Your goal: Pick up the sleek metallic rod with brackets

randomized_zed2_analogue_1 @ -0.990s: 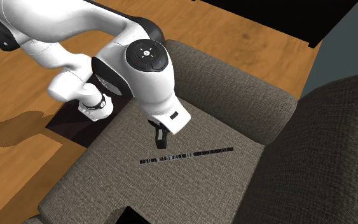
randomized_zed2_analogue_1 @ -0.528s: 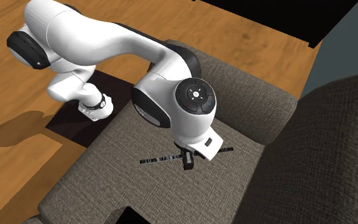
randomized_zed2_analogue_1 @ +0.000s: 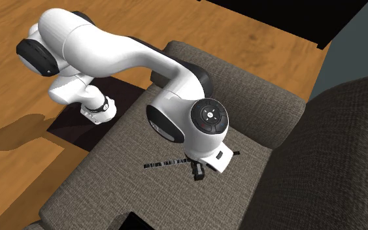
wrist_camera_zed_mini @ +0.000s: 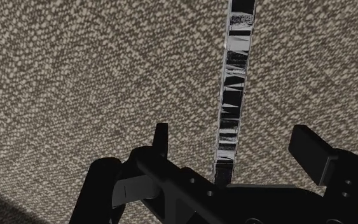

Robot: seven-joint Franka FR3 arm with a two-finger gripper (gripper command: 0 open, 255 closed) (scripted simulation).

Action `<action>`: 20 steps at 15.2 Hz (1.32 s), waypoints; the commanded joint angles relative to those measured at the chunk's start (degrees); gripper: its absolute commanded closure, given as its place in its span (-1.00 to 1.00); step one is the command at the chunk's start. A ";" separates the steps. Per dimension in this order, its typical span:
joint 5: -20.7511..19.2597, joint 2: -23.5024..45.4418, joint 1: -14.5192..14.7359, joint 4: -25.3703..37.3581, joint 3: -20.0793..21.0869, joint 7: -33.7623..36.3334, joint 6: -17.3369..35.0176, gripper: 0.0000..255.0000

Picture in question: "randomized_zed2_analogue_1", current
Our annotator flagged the black patterned thin stick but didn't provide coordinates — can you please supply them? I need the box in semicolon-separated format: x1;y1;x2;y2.
142;150;241;170

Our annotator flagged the grey-brown fabric sofa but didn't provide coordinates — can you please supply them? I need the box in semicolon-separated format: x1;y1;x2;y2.
22;39;368;230

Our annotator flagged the black flat device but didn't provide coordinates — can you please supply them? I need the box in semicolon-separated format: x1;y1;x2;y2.
116;211;156;230

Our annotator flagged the dark robot stand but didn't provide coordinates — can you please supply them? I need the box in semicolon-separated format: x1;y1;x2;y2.
46;76;146;152

